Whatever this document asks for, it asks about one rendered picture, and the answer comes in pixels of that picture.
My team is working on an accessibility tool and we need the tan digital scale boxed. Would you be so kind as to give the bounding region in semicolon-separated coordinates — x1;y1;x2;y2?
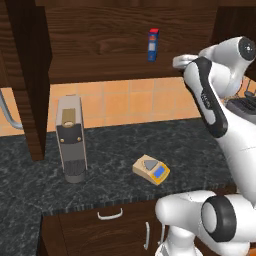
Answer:
131;154;171;186

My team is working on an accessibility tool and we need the dark wood cabinet door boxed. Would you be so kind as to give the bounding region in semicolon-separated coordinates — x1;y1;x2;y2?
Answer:
0;0;53;162
209;5;256;46

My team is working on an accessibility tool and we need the dark grey toaster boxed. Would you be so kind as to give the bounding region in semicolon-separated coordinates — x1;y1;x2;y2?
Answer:
225;90;256;117

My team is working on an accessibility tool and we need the white cupboard door handle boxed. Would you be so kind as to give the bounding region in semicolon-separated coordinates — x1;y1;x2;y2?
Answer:
160;223;166;247
143;221;151;251

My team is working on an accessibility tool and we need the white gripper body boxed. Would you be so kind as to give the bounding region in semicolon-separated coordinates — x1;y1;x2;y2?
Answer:
172;54;200;71

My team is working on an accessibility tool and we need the blue jam box red top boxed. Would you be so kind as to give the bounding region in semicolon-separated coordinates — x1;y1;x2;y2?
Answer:
147;28;160;63

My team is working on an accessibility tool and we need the grey sink tap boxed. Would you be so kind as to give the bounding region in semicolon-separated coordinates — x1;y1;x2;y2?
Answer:
0;89;24;131

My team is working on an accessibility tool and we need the dark wood cupboard door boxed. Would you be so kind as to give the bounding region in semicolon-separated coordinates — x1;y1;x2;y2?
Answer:
59;221;158;256

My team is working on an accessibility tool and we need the grey coffee machine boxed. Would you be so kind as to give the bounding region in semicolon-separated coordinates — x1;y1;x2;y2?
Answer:
54;94;89;185

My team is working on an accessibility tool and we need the dark wood wall cabinet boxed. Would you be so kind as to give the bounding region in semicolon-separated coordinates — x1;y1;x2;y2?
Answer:
34;0;256;85

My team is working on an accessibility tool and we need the white drawer handle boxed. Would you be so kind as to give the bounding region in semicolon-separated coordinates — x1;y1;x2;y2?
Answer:
97;207;124;221

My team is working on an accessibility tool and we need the dark wood drawer front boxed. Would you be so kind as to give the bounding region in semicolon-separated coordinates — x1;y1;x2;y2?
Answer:
58;199;158;234

